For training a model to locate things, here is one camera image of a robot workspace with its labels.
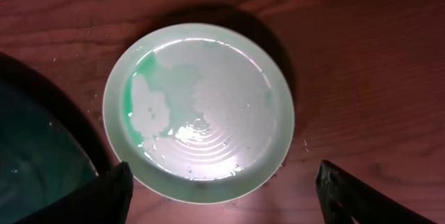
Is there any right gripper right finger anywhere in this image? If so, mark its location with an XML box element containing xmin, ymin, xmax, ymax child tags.
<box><xmin>315</xmin><ymin>160</ymin><xmax>433</xmax><ymax>224</ymax></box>

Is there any round black serving tray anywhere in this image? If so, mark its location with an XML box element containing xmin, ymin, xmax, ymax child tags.
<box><xmin>1</xmin><ymin>54</ymin><xmax>112</xmax><ymax>223</ymax></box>

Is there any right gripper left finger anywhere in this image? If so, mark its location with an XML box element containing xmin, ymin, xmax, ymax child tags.
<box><xmin>16</xmin><ymin>162</ymin><xmax>134</xmax><ymax>224</ymax></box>

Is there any light green plate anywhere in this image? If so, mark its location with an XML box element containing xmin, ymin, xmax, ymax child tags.
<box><xmin>102</xmin><ymin>23</ymin><xmax>295</xmax><ymax>205</ymax></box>

